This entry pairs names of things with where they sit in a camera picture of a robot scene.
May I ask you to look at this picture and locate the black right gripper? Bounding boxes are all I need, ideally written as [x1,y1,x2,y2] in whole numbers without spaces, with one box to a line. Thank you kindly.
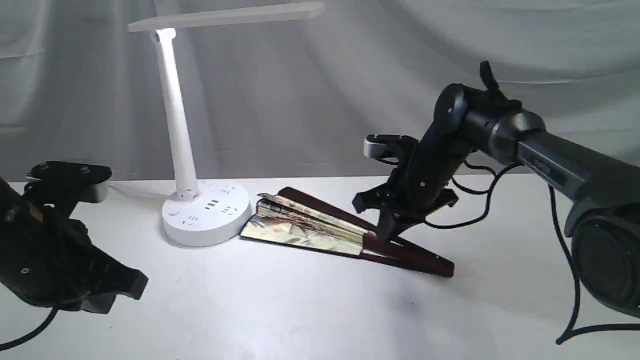
[352,125,468,242]

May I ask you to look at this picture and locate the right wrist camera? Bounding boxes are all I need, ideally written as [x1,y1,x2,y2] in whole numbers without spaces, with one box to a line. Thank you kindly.
[363,134,419,165]

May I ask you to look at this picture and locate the white desk lamp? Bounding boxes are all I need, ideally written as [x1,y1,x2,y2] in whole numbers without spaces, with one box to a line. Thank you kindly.
[127,1,325,248]

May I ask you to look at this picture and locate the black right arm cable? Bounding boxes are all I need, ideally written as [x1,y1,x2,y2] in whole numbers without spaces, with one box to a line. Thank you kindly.
[372,157,640,346]

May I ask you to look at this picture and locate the painted paper folding fan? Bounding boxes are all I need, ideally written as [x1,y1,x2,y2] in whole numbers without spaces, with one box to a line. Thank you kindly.
[239,186,455,278]

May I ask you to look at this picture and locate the grey backdrop curtain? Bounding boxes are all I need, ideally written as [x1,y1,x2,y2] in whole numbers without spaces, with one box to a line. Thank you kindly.
[1,0,640,182]

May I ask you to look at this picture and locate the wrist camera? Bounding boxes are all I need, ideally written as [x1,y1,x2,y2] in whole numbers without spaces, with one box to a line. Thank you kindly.
[23,161,113,218]
[363,134,419,165]

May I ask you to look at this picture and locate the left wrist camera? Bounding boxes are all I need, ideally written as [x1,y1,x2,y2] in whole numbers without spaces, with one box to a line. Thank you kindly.
[23,161,113,218]

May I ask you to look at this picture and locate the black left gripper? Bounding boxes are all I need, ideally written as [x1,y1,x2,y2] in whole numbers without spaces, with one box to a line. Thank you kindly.
[1,179,149,314]

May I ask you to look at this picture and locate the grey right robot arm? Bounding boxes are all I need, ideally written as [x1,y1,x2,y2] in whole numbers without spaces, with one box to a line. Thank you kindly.
[352,61,640,317]

